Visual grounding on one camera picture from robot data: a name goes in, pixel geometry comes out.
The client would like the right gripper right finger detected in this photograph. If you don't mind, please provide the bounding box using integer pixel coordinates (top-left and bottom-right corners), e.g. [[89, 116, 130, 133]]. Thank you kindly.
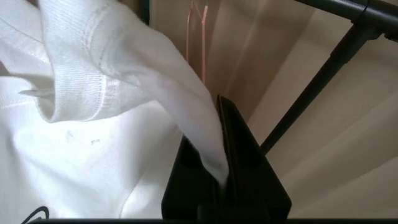
[[216, 95, 292, 220]]

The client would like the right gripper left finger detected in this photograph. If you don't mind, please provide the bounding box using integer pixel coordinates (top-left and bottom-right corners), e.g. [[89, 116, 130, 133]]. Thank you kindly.
[[161, 135, 229, 220]]

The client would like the white garment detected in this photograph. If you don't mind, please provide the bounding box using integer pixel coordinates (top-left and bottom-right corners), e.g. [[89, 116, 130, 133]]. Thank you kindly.
[[0, 0, 231, 220]]

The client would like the black clothes rack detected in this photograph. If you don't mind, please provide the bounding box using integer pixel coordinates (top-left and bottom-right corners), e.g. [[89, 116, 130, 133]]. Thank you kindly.
[[260, 0, 398, 155]]

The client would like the pink clothes hanger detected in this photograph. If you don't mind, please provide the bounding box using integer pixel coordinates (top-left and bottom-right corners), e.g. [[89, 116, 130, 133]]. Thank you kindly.
[[185, 0, 208, 85]]

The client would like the beige curtain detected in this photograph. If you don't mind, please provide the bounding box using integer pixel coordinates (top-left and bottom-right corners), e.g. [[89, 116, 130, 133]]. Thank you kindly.
[[119, 0, 141, 16], [149, 0, 398, 218]]

